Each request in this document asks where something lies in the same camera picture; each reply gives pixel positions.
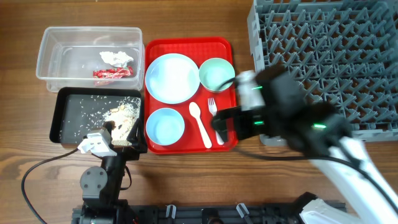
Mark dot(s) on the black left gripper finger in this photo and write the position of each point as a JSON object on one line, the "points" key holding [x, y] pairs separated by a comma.
{"points": [[108, 126], [136, 137]]}

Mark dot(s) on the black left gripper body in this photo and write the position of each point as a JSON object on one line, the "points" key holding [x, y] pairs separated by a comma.
{"points": [[115, 165]]}

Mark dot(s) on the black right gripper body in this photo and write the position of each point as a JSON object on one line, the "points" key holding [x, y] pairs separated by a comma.
{"points": [[247, 123]]}

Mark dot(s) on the white plastic fork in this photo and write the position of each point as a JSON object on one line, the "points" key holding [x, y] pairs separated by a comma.
{"points": [[213, 110]]}

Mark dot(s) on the small light blue bowl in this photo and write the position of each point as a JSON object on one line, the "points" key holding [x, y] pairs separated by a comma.
{"points": [[165, 126]]}

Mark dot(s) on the white plastic spoon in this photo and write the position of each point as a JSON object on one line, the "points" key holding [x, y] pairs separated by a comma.
{"points": [[196, 112]]}

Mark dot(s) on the red snack wrapper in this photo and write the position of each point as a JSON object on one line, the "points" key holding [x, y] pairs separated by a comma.
{"points": [[106, 77]]}

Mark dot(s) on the mint green bowl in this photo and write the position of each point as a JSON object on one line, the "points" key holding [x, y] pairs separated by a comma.
{"points": [[216, 74]]}

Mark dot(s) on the white napkin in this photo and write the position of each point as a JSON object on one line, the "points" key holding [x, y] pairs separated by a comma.
{"points": [[120, 59]]}

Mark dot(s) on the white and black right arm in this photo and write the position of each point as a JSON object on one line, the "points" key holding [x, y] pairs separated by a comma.
{"points": [[273, 104]]}

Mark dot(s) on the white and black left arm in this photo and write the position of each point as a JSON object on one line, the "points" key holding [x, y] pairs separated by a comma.
{"points": [[102, 184]]}

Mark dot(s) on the black food waste tray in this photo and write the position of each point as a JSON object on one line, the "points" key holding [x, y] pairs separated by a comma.
{"points": [[64, 93]]}

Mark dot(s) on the clear plastic waste bin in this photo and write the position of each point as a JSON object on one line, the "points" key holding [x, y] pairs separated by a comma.
{"points": [[69, 57]]}

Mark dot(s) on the grey dishwasher rack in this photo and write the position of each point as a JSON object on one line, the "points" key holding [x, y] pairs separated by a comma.
{"points": [[342, 52]]}

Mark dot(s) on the food scraps and rice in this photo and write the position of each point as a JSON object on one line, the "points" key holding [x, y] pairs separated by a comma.
{"points": [[122, 121]]}

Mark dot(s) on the red serving tray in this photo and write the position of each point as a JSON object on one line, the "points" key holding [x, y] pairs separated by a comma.
{"points": [[199, 50]]}

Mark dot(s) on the light blue plate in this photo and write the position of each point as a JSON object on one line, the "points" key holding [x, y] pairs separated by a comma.
{"points": [[172, 78]]}

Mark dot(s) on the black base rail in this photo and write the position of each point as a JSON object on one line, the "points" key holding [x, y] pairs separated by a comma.
{"points": [[267, 213]]}

